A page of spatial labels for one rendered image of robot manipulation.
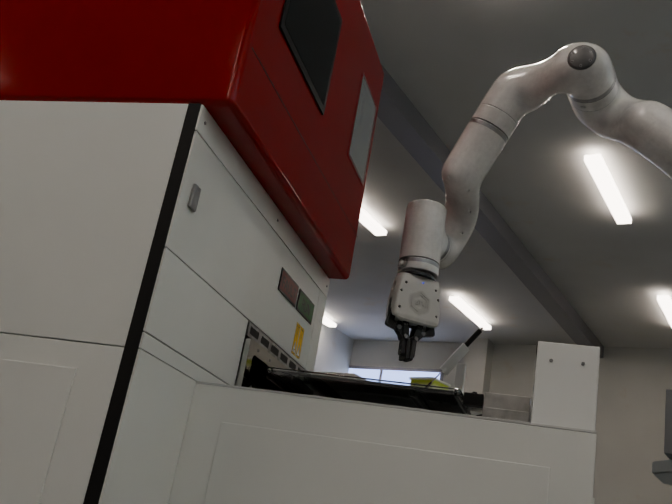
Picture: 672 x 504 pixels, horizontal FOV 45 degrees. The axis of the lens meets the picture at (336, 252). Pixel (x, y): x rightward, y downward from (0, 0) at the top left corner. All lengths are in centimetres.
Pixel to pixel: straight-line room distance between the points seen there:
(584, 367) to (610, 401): 1022
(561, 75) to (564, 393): 65
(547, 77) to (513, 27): 367
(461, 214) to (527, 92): 28
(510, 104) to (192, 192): 74
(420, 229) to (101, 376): 75
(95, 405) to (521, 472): 61
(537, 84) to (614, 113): 16
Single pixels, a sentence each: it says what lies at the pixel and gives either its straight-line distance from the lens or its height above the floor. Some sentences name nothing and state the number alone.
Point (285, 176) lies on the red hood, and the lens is 153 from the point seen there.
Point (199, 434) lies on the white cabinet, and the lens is 135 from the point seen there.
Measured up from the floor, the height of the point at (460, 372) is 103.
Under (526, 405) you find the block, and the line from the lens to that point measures 149.
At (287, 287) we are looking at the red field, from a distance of 172.
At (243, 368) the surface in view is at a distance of 153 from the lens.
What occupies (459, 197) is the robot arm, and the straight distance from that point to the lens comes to 173.
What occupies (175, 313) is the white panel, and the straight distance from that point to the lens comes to 128.
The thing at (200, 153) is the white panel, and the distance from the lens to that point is 132.
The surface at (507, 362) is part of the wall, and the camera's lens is 1203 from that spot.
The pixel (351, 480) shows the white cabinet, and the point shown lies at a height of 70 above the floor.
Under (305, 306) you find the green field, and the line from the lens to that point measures 185.
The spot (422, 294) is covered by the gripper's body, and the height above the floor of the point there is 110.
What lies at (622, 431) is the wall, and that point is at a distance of 1142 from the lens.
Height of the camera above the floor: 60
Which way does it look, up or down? 20 degrees up
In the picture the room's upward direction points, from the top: 10 degrees clockwise
